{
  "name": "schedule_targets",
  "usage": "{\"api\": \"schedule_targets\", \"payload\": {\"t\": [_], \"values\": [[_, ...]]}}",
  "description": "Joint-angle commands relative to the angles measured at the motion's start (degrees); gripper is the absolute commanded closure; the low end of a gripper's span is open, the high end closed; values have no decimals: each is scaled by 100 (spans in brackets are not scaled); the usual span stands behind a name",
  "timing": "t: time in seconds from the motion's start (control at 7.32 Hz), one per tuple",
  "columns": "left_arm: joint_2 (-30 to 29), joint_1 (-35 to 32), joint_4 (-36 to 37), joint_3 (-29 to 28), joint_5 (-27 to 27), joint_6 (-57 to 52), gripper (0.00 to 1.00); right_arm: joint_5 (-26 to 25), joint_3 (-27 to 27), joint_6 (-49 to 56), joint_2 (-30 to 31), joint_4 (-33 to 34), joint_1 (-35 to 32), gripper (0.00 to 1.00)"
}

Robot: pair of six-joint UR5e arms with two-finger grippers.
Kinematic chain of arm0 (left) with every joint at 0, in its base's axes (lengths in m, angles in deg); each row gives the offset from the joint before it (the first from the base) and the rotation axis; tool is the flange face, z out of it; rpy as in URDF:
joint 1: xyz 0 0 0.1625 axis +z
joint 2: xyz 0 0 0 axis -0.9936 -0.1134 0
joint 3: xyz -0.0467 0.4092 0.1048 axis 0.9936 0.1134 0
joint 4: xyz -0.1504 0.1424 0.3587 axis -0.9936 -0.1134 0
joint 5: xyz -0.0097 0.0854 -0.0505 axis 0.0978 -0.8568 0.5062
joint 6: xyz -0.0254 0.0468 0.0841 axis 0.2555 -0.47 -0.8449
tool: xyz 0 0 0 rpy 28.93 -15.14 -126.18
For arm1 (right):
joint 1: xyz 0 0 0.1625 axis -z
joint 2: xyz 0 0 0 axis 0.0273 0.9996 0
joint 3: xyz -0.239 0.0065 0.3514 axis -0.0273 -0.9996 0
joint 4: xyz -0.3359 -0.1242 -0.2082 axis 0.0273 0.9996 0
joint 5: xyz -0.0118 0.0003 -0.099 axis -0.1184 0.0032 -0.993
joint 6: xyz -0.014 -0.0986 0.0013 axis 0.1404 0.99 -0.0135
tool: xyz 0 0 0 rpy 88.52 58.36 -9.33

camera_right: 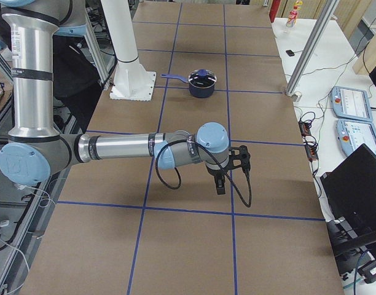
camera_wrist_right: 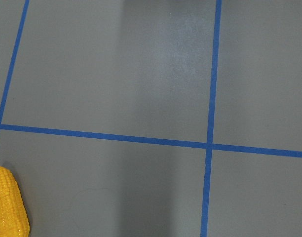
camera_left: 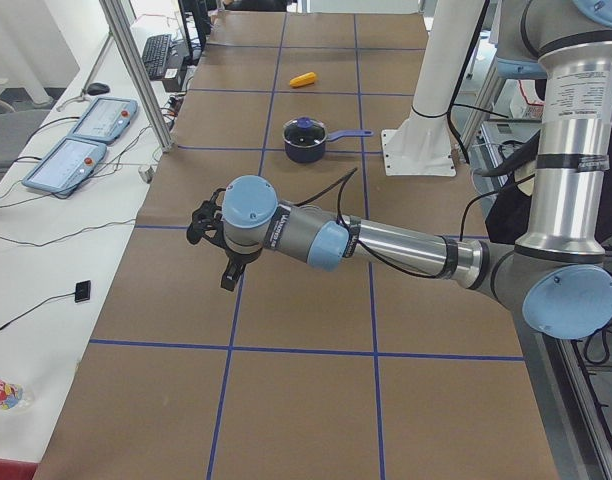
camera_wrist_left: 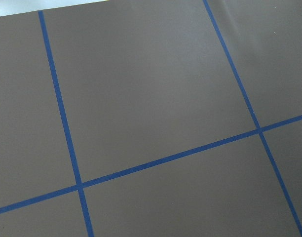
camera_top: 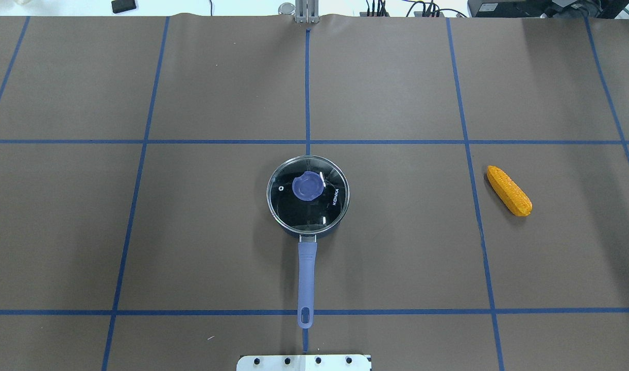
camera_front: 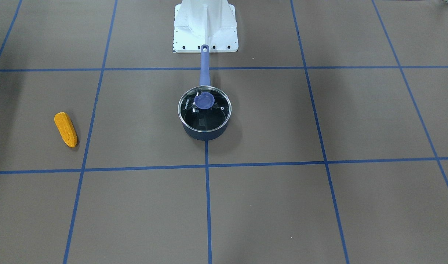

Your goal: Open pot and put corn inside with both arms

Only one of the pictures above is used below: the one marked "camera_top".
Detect glass pot lid blue knob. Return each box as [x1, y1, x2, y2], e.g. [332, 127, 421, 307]
[266, 155, 350, 235]

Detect yellow corn cob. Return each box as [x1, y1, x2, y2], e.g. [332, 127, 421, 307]
[486, 166, 533, 217]

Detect small metal cylinder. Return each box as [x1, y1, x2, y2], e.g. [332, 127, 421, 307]
[278, 2, 296, 15]

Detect small black box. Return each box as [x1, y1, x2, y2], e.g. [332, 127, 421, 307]
[110, 0, 137, 14]

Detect black monitor base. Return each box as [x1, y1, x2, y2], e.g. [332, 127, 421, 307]
[467, 1, 629, 19]

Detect dark blue saucepan with handle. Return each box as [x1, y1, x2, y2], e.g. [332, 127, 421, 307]
[266, 155, 350, 329]

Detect aluminium frame post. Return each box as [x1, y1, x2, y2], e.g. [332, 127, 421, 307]
[295, 0, 320, 24]

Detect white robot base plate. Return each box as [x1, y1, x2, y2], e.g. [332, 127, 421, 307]
[236, 354, 372, 370]

